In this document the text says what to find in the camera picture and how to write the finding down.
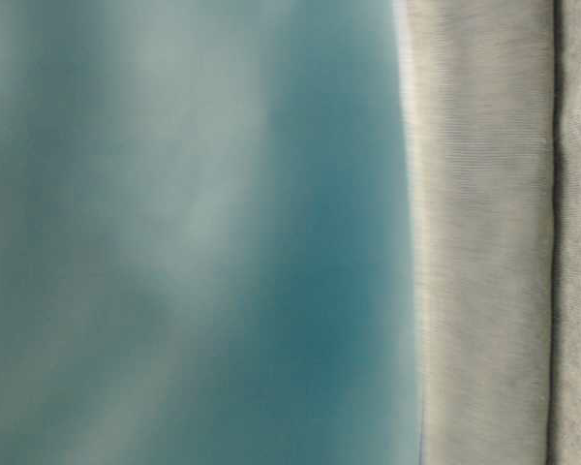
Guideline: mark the grey-green towel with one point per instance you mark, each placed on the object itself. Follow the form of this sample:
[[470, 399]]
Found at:
[[492, 105]]

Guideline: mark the green backdrop board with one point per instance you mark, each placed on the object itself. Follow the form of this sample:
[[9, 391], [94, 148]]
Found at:
[[204, 246]]

